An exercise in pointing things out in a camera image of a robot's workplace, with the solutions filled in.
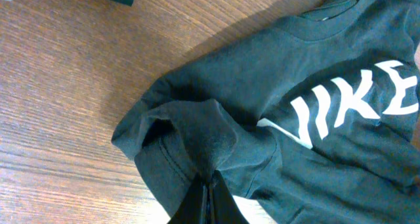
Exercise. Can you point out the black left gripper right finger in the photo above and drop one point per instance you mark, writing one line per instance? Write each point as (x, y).
(223, 209)

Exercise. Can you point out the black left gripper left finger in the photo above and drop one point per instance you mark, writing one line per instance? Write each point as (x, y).
(193, 208)

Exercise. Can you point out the black Nike t-shirt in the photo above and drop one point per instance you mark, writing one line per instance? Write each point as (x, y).
(312, 117)

